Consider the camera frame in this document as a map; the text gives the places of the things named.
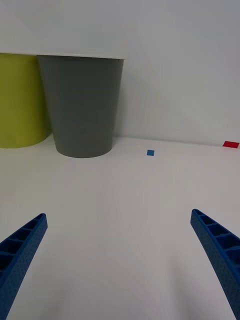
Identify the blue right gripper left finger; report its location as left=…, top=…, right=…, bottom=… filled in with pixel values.
left=0, top=212, right=49, bottom=320

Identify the grey plastic bin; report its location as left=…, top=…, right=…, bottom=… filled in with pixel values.
left=37, top=54, right=126, bottom=159

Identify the yellow-green plastic bin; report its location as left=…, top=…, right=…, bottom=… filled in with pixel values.
left=0, top=52, right=53, bottom=149

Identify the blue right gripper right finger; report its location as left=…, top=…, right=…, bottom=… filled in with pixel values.
left=190, top=208, right=240, bottom=320

